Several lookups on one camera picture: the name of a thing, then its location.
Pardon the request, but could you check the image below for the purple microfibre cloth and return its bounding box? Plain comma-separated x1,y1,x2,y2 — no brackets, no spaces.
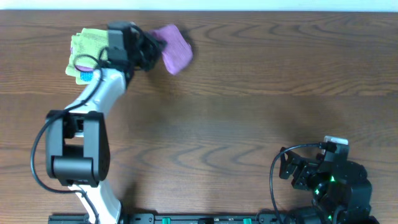
149,24,193,75

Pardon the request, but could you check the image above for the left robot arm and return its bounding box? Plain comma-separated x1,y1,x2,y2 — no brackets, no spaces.
41,22,167,223

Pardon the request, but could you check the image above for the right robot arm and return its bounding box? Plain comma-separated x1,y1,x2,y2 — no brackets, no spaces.
274,136,377,223

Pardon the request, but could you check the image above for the green folded cloth on top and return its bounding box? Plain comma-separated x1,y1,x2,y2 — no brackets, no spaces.
68,28,108,68

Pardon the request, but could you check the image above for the light green bottom folded cloth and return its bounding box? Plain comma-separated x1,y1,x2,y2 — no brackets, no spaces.
65,33,93,85

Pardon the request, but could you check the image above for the pink folded cloth in stack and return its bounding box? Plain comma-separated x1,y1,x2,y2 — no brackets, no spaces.
69,47,93,72

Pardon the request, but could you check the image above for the blue folded cloth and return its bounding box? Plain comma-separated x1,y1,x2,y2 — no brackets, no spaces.
80,72,93,82

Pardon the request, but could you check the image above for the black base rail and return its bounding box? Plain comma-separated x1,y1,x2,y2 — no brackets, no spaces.
47,213,280,224

